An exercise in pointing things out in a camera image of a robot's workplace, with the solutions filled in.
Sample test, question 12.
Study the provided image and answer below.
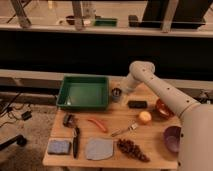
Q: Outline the black chair caster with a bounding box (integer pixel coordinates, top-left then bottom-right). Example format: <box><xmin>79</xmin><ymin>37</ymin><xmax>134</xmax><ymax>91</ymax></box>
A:
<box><xmin>17</xmin><ymin>135</ymin><xmax>27</xmax><ymax>147</ymax></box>

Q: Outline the blue grey cup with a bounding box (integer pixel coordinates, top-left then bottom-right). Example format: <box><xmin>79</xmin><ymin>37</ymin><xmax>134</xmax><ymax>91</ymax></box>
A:
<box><xmin>111</xmin><ymin>88</ymin><xmax>122</xmax><ymax>102</ymax></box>

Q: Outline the grey round cloth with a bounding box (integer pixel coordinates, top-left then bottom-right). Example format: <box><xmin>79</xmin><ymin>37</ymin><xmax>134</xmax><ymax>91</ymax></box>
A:
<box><xmin>85</xmin><ymin>138</ymin><xmax>114</xmax><ymax>161</ymax></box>

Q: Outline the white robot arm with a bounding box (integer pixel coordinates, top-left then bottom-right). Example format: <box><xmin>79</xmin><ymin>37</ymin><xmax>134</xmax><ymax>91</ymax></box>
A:
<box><xmin>121</xmin><ymin>61</ymin><xmax>213</xmax><ymax>171</ymax></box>

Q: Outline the purple bowl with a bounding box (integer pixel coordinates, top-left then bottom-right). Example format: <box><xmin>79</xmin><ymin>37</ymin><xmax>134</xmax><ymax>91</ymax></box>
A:
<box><xmin>163</xmin><ymin>126</ymin><xmax>181</xmax><ymax>153</ymax></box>

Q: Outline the green plastic tray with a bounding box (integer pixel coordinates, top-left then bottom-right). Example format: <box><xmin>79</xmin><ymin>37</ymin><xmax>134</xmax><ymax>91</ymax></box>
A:
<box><xmin>56</xmin><ymin>76</ymin><xmax>109</xmax><ymax>110</ymax></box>

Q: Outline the orange round fruit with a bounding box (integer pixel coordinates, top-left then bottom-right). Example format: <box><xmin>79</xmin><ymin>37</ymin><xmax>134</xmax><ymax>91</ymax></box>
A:
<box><xmin>138</xmin><ymin>111</ymin><xmax>152</xmax><ymax>124</ymax></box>

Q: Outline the red brown bowl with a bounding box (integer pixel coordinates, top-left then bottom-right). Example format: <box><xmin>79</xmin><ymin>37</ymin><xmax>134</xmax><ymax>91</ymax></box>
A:
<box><xmin>155</xmin><ymin>99</ymin><xmax>174</xmax><ymax>119</ymax></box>

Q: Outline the metal fork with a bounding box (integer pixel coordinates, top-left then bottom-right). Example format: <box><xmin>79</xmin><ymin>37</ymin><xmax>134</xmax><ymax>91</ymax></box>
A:
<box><xmin>111</xmin><ymin>122</ymin><xmax>139</xmax><ymax>137</ymax></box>

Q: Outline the green box on shelf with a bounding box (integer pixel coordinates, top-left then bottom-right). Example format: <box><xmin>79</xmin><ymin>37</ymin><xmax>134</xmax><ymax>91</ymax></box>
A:
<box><xmin>94</xmin><ymin>18</ymin><xmax>117</xmax><ymax>27</ymax></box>

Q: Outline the brown pine cone cluster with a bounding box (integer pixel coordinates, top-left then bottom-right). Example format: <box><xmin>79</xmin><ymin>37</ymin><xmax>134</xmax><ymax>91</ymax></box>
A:
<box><xmin>117</xmin><ymin>139</ymin><xmax>150</xmax><ymax>162</ymax></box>

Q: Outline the black rectangular block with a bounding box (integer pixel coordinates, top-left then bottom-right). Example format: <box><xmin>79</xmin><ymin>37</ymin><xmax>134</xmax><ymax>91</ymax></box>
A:
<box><xmin>127</xmin><ymin>100</ymin><xmax>147</xmax><ymax>109</ymax></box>

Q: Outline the black power adapter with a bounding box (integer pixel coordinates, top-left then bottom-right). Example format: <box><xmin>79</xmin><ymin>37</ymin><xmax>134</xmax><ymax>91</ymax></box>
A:
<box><xmin>21</xmin><ymin>111</ymin><xmax>32</xmax><ymax>121</ymax></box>

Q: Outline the blue sponge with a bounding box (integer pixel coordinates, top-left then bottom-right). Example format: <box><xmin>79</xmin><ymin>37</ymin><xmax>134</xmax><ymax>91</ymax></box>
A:
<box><xmin>47</xmin><ymin>140</ymin><xmax>71</xmax><ymax>155</ymax></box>

